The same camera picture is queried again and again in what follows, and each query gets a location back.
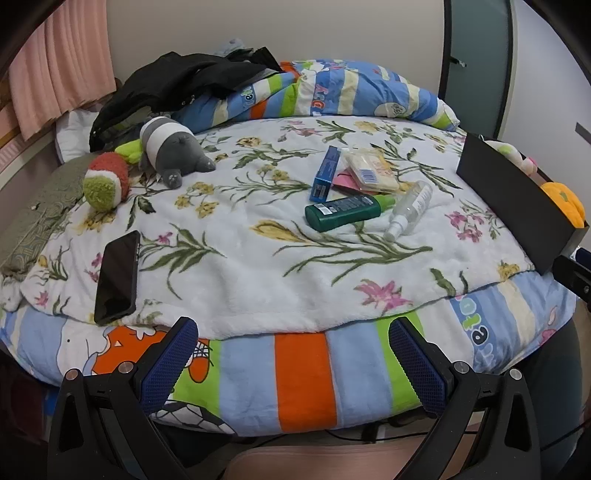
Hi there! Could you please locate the white pink plush toy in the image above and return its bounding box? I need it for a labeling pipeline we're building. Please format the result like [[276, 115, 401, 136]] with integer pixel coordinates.
[[482, 138, 539, 176]]

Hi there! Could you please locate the clear spray bottle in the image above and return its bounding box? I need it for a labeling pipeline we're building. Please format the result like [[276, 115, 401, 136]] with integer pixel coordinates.
[[383, 181, 434, 242]]

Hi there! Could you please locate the white pillow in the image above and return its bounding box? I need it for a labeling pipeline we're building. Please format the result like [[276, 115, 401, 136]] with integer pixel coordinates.
[[55, 108, 100, 162]]

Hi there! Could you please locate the pink striped window ledge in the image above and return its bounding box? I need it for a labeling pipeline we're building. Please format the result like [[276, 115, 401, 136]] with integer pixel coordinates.
[[0, 99, 61, 190]]

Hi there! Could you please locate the striped cartoon duvet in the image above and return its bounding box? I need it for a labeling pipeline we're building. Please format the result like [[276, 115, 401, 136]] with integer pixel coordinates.
[[175, 59, 462, 132]]

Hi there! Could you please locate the white floral blanket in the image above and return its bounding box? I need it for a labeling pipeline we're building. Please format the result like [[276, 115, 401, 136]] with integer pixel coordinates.
[[0, 115, 536, 342]]

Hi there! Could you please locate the grey green patterned pillow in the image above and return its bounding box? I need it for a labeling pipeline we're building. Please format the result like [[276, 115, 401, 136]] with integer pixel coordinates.
[[0, 154, 93, 278]]

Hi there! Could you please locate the black smartphone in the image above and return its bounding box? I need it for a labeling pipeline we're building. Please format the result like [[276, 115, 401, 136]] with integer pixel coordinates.
[[93, 230, 141, 326]]

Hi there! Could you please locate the black jacket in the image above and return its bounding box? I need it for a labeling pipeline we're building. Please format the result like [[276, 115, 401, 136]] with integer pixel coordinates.
[[89, 46, 282, 153]]

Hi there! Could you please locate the grey blue cloth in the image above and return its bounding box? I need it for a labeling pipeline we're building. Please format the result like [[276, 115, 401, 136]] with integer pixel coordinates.
[[217, 39, 254, 58]]

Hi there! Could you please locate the blue cardboard box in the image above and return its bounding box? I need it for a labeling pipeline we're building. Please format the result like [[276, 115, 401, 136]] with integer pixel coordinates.
[[309, 145, 341, 202]]

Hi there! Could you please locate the pink curtain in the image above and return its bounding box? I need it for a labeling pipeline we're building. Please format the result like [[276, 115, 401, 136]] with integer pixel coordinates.
[[9, 0, 116, 139]]

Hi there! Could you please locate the green bottle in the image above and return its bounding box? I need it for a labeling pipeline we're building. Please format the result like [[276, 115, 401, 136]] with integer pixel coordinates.
[[305, 193, 398, 232]]

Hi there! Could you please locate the orange plush toy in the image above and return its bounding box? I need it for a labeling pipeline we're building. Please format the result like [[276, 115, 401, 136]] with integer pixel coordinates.
[[540, 181, 585, 227]]

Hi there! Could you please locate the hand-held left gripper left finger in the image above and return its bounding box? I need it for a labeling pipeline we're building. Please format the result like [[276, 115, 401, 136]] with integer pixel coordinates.
[[47, 316, 200, 480]]

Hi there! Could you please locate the red green plush toy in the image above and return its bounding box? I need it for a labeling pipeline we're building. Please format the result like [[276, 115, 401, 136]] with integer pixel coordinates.
[[83, 152, 130, 212]]

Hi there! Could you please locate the black container box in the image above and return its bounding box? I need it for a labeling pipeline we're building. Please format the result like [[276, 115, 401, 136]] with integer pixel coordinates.
[[456, 132, 590, 276]]

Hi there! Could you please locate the grey wardrobe door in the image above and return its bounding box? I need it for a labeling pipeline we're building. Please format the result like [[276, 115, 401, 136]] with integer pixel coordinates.
[[438, 0, 515, 139]]

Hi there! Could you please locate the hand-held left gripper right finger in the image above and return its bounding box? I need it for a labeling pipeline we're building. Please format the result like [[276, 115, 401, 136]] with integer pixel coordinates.
[[388, 316, 543, 480]]

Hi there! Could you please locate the pink paper envelope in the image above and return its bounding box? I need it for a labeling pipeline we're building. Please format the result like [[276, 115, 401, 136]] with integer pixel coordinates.
[[332, 168, 365, 191]]

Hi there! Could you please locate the grey white plush toy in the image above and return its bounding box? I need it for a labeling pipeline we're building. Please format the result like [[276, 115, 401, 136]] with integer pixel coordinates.
[[139, 117, 217, 189]]

